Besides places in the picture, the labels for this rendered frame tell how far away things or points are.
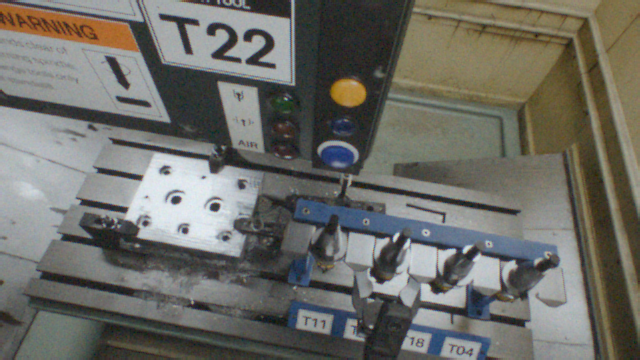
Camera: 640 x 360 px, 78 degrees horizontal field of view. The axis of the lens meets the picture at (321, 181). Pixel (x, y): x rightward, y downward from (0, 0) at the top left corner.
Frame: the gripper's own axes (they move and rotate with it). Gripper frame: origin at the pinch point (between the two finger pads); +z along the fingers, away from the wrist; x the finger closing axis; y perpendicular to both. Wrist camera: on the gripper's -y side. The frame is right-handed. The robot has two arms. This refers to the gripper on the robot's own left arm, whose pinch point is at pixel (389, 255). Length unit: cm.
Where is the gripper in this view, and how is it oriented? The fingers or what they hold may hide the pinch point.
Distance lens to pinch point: 73.8
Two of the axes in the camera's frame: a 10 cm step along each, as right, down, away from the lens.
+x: 9.8, 1.8, -0.4
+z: 1.7, -8.7, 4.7
